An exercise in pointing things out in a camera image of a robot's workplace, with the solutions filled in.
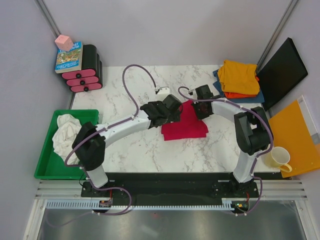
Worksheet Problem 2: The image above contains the colourful paperback book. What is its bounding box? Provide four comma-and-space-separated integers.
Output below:
55, 41, 83, 74

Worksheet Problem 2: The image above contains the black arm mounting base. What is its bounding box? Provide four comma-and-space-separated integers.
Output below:
81, 172, 259, 206

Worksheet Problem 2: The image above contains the orange folder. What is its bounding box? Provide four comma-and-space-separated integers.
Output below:
269, 100, 320, 178

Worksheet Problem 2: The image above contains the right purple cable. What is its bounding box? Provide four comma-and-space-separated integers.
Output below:
177, 86, 274, 217

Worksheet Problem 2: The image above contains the mustard yellow folded t-shirt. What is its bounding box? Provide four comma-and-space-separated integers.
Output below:
217, 59, 260, 95

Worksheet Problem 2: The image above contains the black flat board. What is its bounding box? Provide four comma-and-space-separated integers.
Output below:
257, 37, 308, 111

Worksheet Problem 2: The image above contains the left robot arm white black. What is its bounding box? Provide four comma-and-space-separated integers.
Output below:
71, 94, 183, 197

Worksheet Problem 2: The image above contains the black pink mini drawer unit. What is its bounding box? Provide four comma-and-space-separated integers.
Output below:
61, 44, 103, 93

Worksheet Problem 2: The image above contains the white slotted cable duct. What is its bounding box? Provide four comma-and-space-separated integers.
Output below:
45, 199, 236, 211

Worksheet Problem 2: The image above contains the white crumpled cloth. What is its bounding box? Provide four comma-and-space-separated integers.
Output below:
52, 114, 82, 162

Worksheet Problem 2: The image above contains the green plastic tray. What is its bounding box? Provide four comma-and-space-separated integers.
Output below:
34, 109, 99, 180

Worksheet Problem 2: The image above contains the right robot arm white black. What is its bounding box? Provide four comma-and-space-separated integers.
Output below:
189, 85, 274, 197

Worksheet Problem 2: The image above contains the pale yellow mug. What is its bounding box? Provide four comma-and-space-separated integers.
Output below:
264, 146, 293, 173

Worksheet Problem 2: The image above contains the pink cube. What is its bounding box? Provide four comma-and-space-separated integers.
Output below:
54, 34, 74, 52

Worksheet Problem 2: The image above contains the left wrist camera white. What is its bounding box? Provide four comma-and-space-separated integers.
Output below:
155, 86, 171, 95

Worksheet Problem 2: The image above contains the crimson red t-shirt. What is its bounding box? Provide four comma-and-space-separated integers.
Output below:
161, 100, 209, 141

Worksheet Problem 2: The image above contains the blue folded t-shirt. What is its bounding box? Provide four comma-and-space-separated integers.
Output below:
212, 70, 265, 104

